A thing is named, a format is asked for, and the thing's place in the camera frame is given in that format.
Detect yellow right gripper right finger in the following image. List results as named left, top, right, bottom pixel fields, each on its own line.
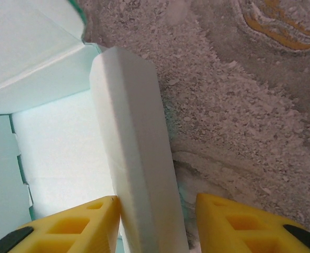
left=195, top=193, right=310, bottom=253

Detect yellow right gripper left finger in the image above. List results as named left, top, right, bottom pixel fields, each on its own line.
left=0, top=196, right=121, bottom=253

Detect light blue paper box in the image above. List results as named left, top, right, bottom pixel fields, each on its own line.
left=0, top=0, right=190, bottom=253

